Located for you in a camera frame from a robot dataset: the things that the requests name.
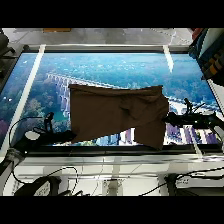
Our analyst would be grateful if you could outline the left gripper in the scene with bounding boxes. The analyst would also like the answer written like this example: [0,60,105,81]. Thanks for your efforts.
[53,129,78,144]

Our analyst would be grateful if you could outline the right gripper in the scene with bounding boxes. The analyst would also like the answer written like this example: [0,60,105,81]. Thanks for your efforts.
[162,111,188,128]

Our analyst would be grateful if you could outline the brown shorts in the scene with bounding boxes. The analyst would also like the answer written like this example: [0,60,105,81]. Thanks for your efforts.
[68,83,170,151]

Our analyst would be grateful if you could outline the heap of clothes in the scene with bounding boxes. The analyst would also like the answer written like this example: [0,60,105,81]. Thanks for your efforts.
[187,27,224,81]

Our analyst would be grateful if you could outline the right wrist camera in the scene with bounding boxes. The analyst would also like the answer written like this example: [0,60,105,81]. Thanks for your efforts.
[183,97,195,116]

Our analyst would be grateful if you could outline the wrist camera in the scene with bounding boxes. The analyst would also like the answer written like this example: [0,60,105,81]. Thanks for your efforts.
[183,97,195,116]
[43,111,56,134]

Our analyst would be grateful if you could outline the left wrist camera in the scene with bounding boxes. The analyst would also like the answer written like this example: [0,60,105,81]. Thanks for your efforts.
[43,111,56,134]

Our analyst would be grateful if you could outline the black cable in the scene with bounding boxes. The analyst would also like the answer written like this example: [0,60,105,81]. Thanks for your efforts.
[137,165,224,197]
[11,165,80,196]
[7,116,44,148]

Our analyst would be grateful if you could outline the silver frame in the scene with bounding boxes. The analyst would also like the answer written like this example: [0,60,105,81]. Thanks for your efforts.
[0,151,224,197]

